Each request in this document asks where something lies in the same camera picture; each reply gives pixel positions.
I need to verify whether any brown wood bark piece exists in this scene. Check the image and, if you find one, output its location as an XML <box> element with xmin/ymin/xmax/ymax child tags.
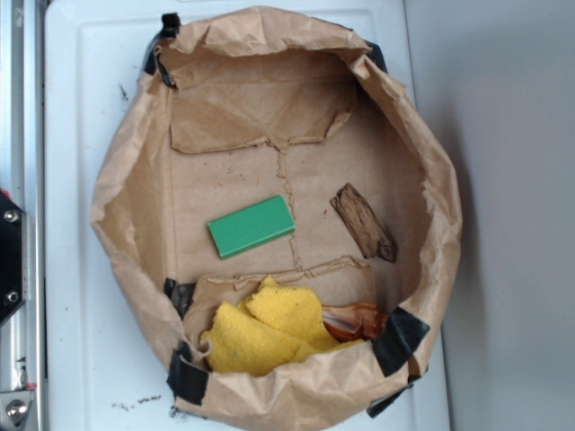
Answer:
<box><xmin>330</xmin><ymin>182</ymin><xmax>398</xmax><ymax>263</ymax></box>

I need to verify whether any yellow towel cloth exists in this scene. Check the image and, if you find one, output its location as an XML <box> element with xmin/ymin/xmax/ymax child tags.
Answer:
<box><xmin>200</xmin><ymin>276</ymin><xmax>358</xmax><ymax>377</ymax></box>

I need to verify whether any black metal bracket plate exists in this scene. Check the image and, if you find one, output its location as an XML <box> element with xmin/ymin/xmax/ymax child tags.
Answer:
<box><xmin>0</xmin><ymin>189</ymin><xmax>27</xmax><ymax>326</ymax></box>

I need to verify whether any brown paper bag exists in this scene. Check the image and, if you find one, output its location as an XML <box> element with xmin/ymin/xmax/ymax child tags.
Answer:
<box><xmin>92</xmin><ymin>7</ymin><xmax>463</xmax><ymax>430</ymax></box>

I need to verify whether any green rectangular block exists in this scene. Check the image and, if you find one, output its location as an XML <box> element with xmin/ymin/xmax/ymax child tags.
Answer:
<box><xmin>208</xmin><ymin>196</ymin><xmax>296</xmax><ymax>259</ymax></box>

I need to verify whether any aluminium frame rail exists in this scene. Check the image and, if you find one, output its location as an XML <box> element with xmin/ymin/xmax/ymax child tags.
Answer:
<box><xmin>1</xmin><ymin>1</ymin><xmax>48</xmax><ymax>430</ymax></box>

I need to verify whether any silver corner bracket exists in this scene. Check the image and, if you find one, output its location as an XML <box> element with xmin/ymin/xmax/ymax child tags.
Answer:
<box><xmin>1</xmin><ymin>390</ymin><xmax>35</xmax><ymax>431</ymax></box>

